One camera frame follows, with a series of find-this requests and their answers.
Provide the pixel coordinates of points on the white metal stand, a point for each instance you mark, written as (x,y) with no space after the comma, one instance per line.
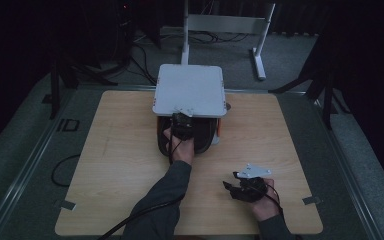
(226,23)

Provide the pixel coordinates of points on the grey tape piece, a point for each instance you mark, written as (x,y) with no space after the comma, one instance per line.
(311,200)
(67,205)

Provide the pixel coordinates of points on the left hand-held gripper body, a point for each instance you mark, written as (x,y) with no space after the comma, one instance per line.
(181,126)

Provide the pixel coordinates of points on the person's right hand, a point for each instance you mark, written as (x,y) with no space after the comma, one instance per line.
(265,208)

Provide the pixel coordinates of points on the person's left hand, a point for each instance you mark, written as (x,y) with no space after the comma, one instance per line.
(184,150)

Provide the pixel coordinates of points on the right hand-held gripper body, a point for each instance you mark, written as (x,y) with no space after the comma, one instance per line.
(251,190)

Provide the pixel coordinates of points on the black stand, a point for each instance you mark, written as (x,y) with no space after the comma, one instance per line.
(55,90)
(327,100)

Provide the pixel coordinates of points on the white lid box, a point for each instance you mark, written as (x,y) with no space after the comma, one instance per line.
(190,88)

